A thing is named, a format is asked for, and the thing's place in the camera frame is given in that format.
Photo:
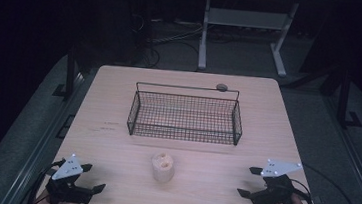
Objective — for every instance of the black metal post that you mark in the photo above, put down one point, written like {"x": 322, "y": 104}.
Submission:
{"x": 343, "y": 97}
{"x": 70, "y": 71}

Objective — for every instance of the small grey round object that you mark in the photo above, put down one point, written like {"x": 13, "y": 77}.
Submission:
{"x": 221, "y": 87}

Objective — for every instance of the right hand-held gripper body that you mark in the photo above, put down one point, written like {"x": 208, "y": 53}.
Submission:
{"x": 275, "y": 192}

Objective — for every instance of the beige lotus root piece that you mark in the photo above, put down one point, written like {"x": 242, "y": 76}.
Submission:
{"x": 162, "y": 169}

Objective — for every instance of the white metal stand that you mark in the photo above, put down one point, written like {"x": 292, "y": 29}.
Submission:
{"x": 245, "y": 18}

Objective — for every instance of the aluminium frame rail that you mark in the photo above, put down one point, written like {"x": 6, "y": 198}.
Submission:
{"x": 42, "y": 142}
{"x": 354, "y": 162}

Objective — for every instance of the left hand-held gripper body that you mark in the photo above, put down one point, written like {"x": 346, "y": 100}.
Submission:
{"x": 67, "y": 168}

